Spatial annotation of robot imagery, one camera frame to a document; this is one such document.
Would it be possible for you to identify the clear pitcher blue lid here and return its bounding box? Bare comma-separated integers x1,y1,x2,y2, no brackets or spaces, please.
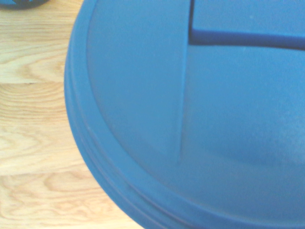
64,0,305,229

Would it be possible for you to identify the black Vega protein tub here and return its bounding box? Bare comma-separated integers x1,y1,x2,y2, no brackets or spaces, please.
0,0,50,10

